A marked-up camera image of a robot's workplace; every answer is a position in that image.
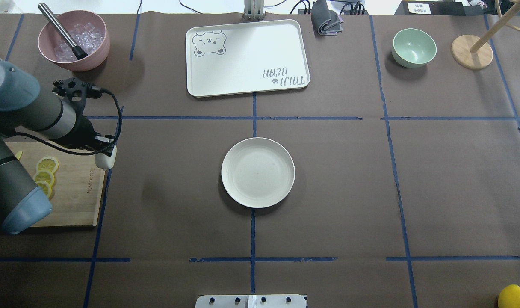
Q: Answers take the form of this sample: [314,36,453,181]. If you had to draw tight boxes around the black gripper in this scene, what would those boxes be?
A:
[61,115,115,155]

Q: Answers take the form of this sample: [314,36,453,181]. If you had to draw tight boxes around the white round plate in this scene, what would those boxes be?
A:
[221,138,295,209]

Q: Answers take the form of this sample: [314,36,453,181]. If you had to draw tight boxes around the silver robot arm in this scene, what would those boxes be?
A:
[0,60,122,235]

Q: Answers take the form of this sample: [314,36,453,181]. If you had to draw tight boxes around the white bear tray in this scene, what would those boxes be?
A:
[186,19,310,98]

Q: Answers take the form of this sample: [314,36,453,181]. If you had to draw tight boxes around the bamboo cutting board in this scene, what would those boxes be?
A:
[6,142,106,227]

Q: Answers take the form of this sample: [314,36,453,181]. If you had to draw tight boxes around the lemon slice far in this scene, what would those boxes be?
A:
[35,156,60,173]

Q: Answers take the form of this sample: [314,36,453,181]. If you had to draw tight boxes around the lemon slice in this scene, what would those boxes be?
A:
[33,169,56,187]
[35,180,53,200]
[35,156,60,173]

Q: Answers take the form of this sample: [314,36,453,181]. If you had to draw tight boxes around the lemon slice middle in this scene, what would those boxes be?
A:
[33,169,56,187]

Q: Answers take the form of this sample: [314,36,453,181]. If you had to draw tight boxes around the lemon slice near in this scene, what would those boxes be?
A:
[35,180,53,200]

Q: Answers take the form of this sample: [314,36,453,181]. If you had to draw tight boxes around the steel muddler black tip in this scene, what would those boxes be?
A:
[38,3,88,60]

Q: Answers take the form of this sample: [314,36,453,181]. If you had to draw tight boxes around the clear ice cubes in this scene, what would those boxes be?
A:
[55,23,104,62]

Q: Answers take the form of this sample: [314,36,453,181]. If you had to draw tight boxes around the pink bowl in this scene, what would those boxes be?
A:
[38,10,111,72]

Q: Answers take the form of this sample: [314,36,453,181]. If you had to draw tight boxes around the grey folded cloth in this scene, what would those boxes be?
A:
[310,0,343,36]

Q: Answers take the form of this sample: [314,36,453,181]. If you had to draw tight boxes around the green bowl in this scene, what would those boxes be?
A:
[391,29,437,68]

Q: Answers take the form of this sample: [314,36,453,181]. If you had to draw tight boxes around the wooden mug stand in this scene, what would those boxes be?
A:
[450,0,520,70]

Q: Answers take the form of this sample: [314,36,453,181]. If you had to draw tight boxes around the whole yellow lemon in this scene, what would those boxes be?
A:
[498,284,520,308]

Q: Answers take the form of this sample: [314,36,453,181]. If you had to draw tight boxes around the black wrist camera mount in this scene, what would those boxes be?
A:
[52,77,102,115]

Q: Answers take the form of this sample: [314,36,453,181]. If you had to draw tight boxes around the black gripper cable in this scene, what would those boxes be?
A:
[0,88,123,156]

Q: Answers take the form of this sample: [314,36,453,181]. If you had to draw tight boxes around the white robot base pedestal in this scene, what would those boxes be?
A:
[195,294,308,308]

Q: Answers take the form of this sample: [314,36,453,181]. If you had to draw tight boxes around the aluminium frame post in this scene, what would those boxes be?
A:
[244,0,265,21]

